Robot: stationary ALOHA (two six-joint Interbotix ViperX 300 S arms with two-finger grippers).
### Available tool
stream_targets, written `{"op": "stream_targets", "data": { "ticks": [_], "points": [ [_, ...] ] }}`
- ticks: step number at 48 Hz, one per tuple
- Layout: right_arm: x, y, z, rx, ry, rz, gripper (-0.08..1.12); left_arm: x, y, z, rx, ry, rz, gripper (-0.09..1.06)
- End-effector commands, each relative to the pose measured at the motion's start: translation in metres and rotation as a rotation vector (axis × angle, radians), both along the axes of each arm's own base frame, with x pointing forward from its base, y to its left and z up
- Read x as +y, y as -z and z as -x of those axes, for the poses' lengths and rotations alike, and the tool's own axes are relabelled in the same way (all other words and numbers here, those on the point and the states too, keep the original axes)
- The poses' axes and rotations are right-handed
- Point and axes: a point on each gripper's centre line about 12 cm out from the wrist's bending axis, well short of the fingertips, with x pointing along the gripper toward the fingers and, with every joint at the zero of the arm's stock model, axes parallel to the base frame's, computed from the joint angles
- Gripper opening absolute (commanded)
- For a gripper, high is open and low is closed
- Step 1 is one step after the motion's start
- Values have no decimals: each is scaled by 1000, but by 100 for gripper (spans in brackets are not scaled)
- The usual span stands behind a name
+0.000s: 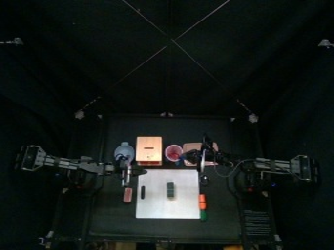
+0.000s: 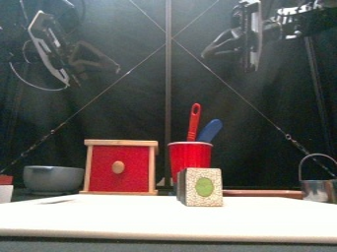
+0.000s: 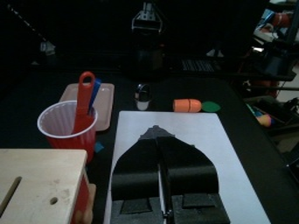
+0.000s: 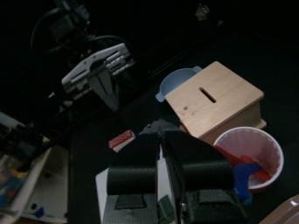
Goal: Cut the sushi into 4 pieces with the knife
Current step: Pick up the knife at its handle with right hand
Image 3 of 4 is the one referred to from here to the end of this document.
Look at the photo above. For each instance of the small silver-capped shaker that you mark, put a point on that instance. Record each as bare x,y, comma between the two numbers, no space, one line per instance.
142,97

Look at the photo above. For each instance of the colourful toy ball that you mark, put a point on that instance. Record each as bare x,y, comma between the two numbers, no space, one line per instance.
264,120

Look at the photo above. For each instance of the small blue flat piece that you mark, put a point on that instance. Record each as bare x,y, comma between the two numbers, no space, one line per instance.
99,147

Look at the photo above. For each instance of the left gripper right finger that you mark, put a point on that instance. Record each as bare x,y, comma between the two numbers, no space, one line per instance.
187,169

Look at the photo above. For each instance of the white plastic cutting board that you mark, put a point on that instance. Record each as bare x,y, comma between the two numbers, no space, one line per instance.
222,140

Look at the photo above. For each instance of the small white bracket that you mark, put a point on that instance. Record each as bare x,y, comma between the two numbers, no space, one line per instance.
215,53

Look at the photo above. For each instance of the red round background object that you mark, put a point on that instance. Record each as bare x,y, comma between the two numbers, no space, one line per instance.
280,19

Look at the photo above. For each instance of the black background shelf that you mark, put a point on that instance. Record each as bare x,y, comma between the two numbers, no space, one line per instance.
276,64

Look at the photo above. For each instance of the orange toy carrot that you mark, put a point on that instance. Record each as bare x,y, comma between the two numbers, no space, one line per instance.
187,105

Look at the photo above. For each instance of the wooden toy box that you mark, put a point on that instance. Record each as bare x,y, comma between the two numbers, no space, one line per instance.
39,178

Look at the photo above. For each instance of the white-printed black label sheet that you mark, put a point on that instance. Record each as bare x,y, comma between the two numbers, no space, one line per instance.
196,65

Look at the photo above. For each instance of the red plastic cup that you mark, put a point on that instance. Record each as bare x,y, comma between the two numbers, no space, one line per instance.
57,125

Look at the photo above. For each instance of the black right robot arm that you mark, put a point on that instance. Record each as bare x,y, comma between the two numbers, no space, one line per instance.
147,58

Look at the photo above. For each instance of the blue toy knife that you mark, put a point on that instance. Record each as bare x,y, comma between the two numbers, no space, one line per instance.
95,87

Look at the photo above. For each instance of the silver frame clamp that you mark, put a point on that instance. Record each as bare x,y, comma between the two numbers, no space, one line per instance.
47,47

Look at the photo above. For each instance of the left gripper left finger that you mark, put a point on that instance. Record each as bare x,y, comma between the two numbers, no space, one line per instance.
134,169

